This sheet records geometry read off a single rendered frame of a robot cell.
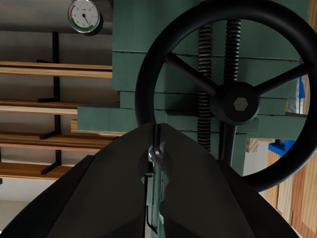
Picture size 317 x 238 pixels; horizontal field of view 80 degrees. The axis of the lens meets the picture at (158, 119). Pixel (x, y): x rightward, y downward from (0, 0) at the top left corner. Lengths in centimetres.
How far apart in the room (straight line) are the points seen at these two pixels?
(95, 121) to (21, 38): 326
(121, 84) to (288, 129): 42
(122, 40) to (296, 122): 46
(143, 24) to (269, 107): 35
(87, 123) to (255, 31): 45
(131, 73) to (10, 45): 337
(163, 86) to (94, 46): 273
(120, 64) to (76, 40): 281
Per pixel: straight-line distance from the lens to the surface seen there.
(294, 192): 246
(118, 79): 46
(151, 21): 48
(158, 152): 22
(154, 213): 97
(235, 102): 28
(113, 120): 47
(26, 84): 359
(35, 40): 356
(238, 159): 41
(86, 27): 43
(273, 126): 54
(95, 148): 265
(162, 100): 46
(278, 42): 55
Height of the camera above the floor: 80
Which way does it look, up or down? 8 degrees up
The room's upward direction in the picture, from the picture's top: 177 degrees counter-clockwise
